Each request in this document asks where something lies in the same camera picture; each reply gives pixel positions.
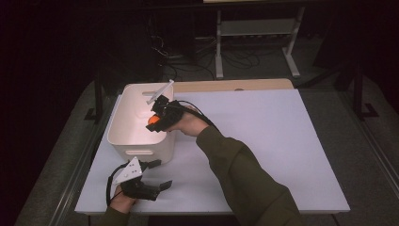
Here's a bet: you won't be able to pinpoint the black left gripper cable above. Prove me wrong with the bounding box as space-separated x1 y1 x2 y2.
105 161 130 207

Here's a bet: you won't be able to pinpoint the person's left hand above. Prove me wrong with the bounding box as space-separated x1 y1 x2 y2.
109 186 137 215

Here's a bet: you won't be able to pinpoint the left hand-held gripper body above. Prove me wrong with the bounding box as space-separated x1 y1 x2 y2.
112 156 161 202

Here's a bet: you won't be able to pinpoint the wooden table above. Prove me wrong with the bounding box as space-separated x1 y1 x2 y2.
170 78 295 94

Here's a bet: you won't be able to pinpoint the white table board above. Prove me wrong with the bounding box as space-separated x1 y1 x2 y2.
74 89 351 217

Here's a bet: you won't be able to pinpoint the black floor cables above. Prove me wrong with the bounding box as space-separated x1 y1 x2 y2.
150 32 262 82

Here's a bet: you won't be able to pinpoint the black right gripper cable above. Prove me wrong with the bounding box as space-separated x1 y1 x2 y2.
170 99 221 133

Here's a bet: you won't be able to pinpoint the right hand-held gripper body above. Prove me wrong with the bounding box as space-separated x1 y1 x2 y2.
146 79 184 132

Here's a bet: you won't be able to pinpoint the person's right hand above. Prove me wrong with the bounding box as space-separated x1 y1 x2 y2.
170 105 210 137

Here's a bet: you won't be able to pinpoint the white plastic bin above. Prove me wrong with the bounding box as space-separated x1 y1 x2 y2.
106 82 177 165

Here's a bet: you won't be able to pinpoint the white metal desk frame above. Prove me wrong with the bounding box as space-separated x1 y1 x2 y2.
214 6 307 80

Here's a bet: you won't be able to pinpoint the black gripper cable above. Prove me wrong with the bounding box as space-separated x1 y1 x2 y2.
170 99 221 133
105 161 130 207

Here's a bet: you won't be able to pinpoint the black metal stand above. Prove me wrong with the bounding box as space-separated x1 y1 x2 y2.
351 60 379 121
84 70 105 124

